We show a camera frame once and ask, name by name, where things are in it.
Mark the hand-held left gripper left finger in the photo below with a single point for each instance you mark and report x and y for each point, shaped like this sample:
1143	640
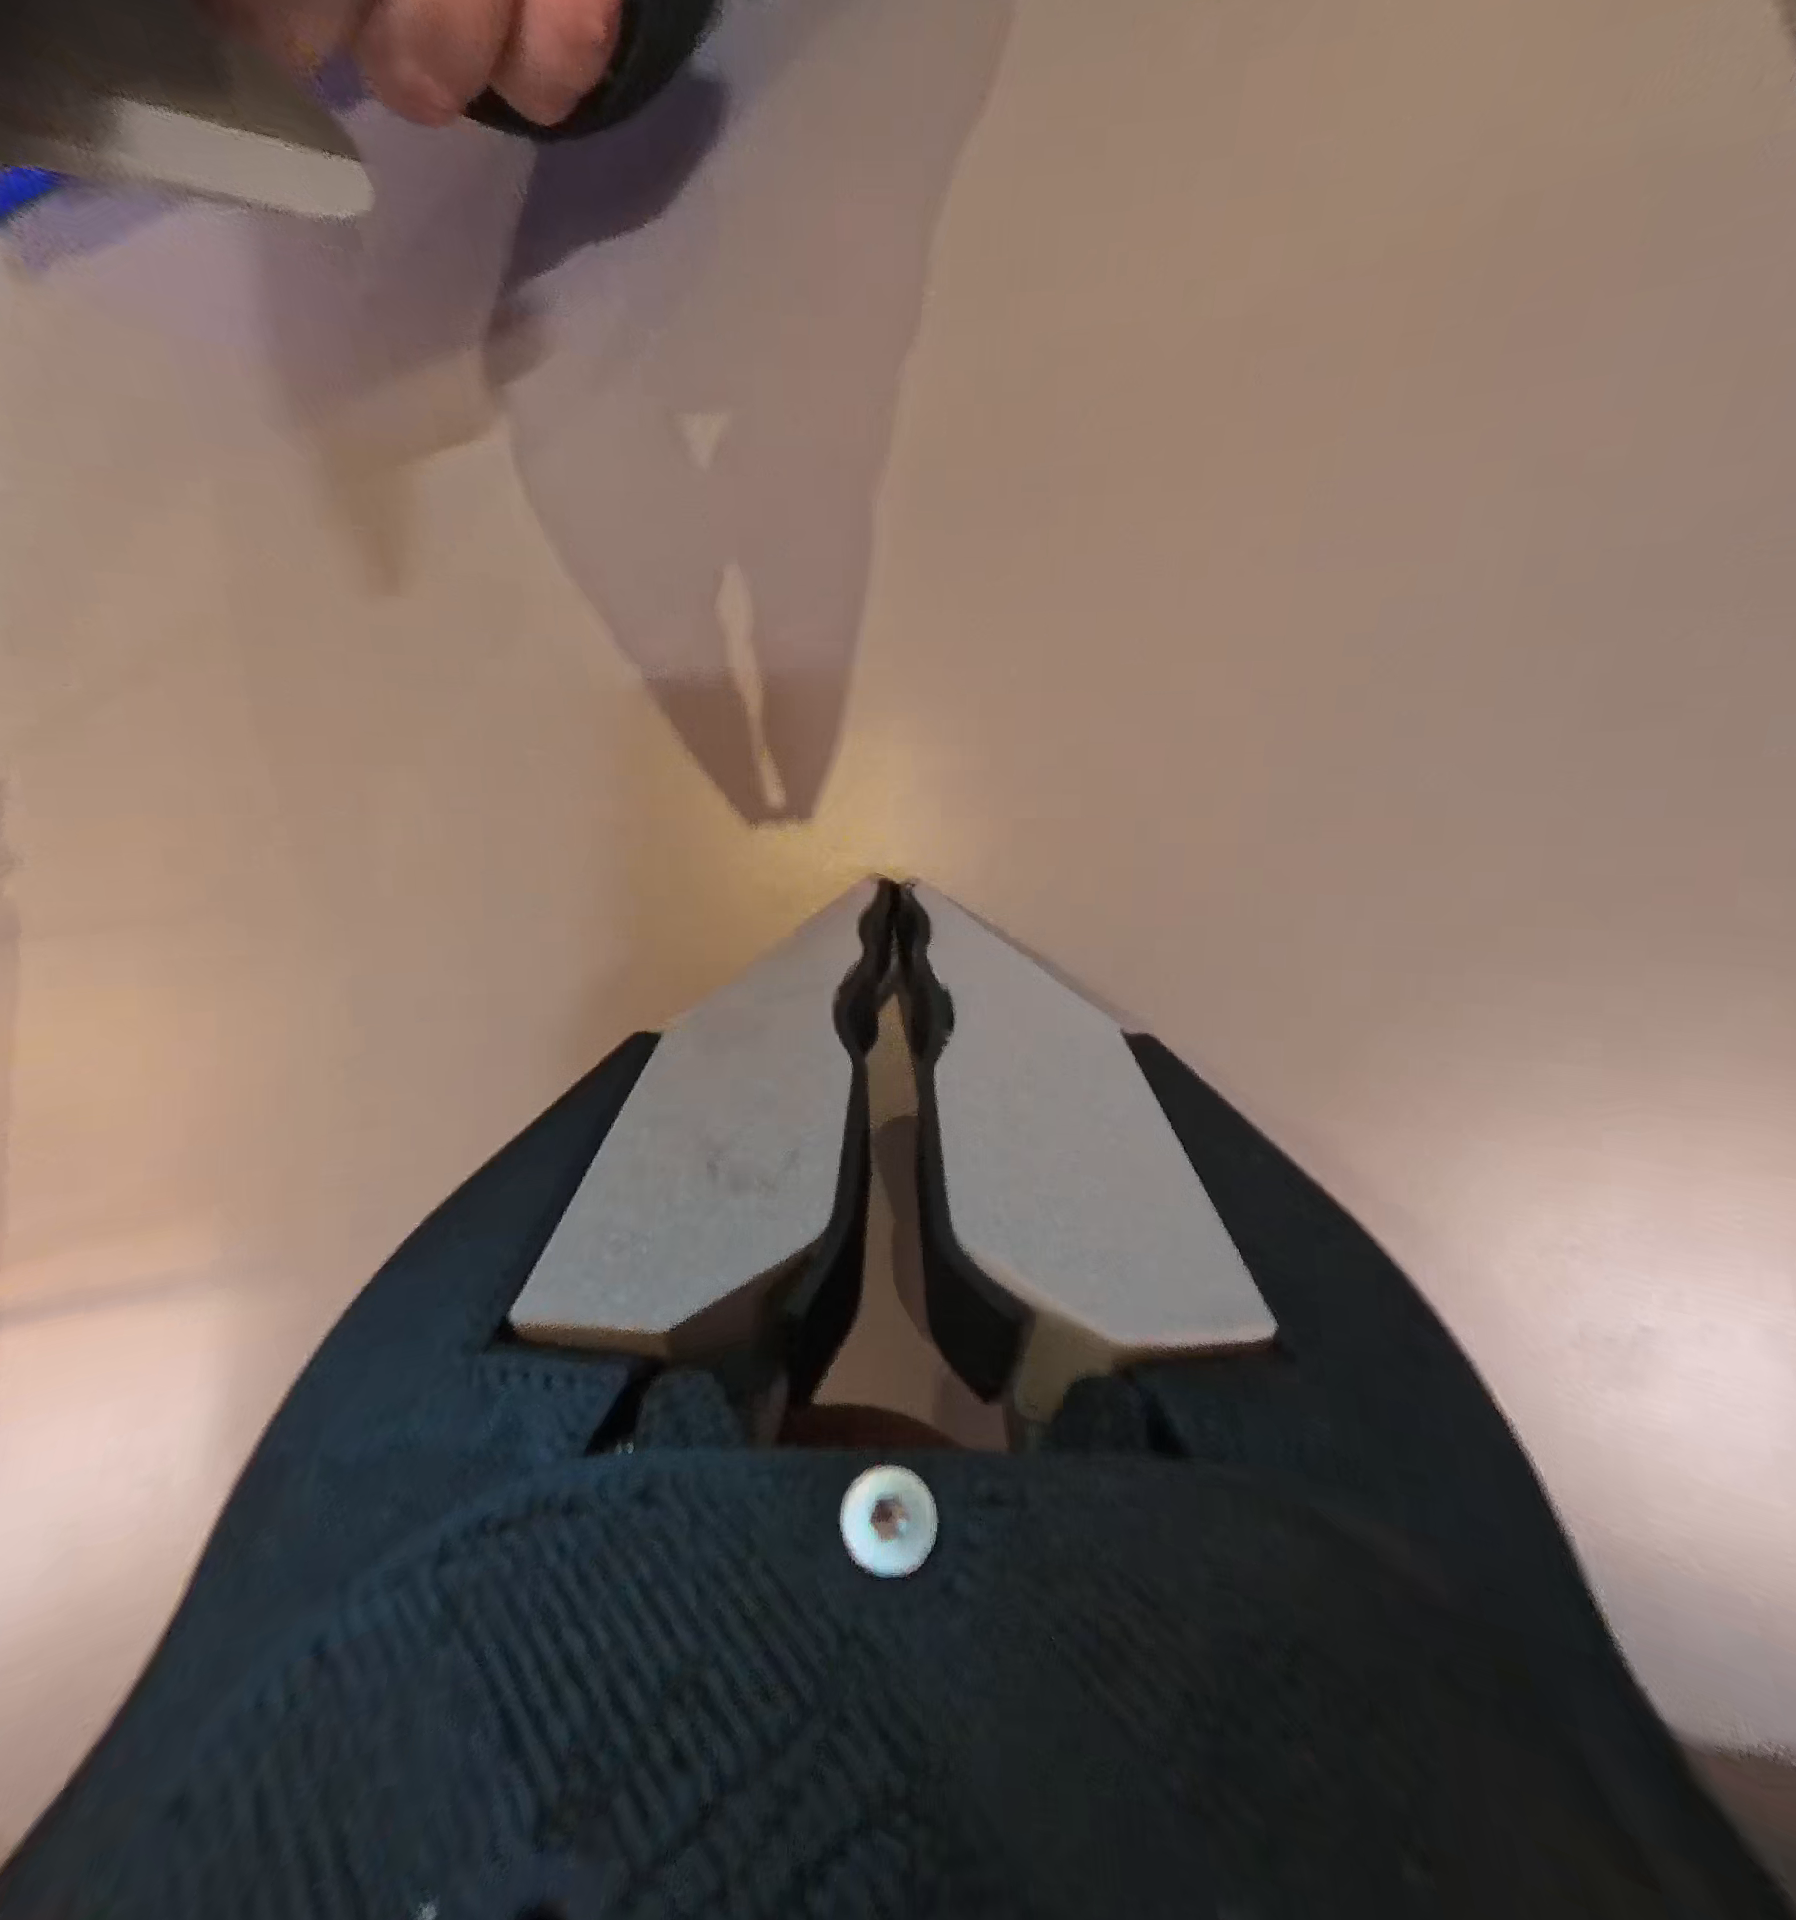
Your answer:
689	1185

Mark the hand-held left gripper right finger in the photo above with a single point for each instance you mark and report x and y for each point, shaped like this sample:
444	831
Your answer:
1094	1200

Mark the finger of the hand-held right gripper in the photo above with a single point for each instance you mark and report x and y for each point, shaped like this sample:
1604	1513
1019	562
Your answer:
237	159

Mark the person's right hand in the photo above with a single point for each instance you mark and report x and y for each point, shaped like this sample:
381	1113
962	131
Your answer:
448	52

